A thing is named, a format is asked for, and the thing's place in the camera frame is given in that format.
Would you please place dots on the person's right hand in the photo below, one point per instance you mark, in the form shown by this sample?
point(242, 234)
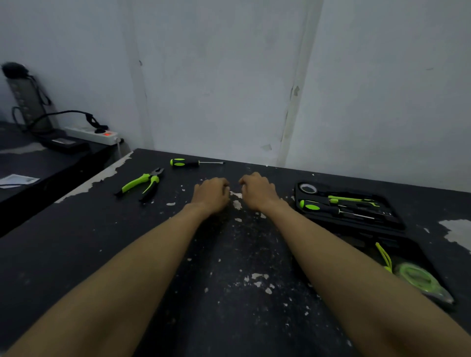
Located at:
point(259, 193)

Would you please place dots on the person's left hand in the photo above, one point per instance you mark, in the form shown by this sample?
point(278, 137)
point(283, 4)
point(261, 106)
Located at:
point(208, 196)

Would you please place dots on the person's left fingers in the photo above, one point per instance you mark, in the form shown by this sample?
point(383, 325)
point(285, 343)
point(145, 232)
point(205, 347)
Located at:
point(223, 187)

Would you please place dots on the person's right fingers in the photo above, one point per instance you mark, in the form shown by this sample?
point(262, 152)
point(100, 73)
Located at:
point(247, 182)

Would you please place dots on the person's left forearm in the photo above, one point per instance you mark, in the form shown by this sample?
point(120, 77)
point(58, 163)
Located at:
point(121, 279)

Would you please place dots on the person's right forearm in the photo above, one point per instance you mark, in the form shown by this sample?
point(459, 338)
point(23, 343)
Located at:
point(353, 287)

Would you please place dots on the green and black screwdriver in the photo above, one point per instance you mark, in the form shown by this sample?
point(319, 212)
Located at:
point(184, 162)

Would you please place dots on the black tape roll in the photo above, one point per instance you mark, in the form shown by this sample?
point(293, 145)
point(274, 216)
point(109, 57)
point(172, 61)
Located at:
point(308, 188)

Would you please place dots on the green and black pliers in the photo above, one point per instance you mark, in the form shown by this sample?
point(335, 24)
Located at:
point(141, 182)

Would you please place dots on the slim green test pen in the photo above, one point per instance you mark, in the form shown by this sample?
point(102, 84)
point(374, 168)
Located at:
point(346, 199)

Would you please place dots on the black plastic tool case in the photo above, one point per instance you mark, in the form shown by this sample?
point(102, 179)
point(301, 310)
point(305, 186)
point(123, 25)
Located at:
point(368, 220)

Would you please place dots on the white power strip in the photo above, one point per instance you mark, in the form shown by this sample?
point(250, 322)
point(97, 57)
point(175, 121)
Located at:
point(92, 135)

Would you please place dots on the black flat device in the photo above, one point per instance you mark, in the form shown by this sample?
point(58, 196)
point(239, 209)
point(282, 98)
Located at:
point(65, 143)

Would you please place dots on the black side table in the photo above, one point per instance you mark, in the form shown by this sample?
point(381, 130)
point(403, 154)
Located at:
point(48, 173)

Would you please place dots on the clear green plastic bag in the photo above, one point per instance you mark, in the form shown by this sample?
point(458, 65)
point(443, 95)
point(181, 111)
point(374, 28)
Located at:
point(419, 277)

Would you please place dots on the white paper sheet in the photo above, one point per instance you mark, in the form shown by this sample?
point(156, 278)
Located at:
point(16, 180)

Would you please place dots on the grey tower device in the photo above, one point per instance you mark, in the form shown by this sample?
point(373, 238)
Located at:
point(29, 99)

